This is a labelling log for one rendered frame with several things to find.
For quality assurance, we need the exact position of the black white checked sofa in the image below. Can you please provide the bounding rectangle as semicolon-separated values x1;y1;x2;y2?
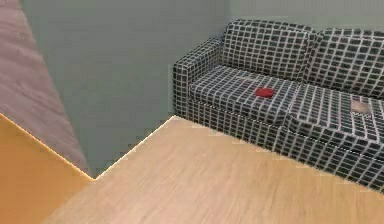
172;18;384;194

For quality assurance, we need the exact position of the small red flat object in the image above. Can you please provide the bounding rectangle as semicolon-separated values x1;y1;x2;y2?
254;86;275;99

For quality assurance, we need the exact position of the small tan flat object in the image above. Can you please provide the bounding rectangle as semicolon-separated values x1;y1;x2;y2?
350;100;372;115

